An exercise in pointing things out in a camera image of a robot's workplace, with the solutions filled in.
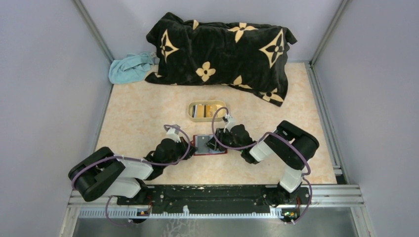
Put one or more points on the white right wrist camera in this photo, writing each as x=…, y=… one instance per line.
x=229, y=121

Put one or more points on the red leather card holder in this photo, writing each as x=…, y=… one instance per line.
x=212, y=151

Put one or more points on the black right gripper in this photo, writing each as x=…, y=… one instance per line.
x=220, y=135

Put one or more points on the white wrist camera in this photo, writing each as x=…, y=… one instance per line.
x=229, y=121
x=172, y=132

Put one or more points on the black cream patterned blanket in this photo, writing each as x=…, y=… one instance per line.
x=245, y=56

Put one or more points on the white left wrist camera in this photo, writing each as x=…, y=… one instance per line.
x=172, y=132

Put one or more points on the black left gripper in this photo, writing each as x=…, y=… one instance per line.
x=184, y=145

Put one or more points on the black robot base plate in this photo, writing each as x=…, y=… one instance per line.
x=216, y=199

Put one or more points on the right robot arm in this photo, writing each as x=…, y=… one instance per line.
x=294, y=146

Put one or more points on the light blue cloth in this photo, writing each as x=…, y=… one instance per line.
x=132, y=68

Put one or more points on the beige oval tray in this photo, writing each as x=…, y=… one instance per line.
x=212, y=102

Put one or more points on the aluminium frame rail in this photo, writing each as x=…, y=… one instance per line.
x=322, y=196

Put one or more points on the grey credit card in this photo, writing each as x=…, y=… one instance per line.
x=201, y=144

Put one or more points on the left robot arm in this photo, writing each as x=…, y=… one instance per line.
x=105, y=174

